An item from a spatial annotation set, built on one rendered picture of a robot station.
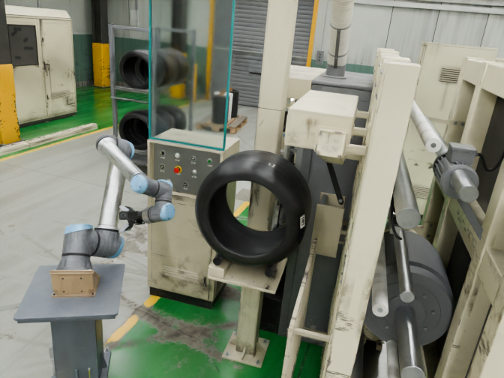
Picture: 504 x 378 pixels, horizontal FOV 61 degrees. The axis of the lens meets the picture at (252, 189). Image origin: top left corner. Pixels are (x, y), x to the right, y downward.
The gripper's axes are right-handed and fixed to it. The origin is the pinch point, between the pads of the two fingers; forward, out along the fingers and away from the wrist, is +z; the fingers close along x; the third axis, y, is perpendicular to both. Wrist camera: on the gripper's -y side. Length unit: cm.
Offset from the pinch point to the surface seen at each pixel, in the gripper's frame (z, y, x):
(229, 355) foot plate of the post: -20, 80, -85
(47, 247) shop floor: 171, 77, 2
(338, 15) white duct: -129, 34, 100
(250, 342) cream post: -35, 83, -77
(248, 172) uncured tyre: -89, -4, 11
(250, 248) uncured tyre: -66, 35, -21
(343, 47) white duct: -124, 55, 93
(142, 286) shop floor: 70, 93, -37
